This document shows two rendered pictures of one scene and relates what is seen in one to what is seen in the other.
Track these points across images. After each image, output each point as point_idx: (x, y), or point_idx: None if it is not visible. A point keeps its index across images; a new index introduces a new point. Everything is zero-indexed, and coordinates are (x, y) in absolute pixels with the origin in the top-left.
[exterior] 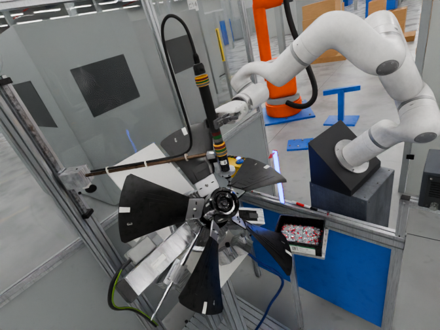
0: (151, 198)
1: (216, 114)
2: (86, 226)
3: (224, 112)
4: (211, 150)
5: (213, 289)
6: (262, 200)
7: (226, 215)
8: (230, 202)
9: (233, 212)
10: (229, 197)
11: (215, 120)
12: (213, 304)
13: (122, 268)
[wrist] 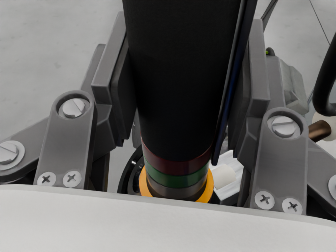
0: (263, 14)
1: (133, 37)
2: None
3: (95, 193)
4: (226, 177)
5: (137, 126)
6: None
7: (131, 160)
8: (134, 191)
9: (122, 183)
10: (139, 195)
11: (115, 23)
12: (133, 122)
13: (269, 55)
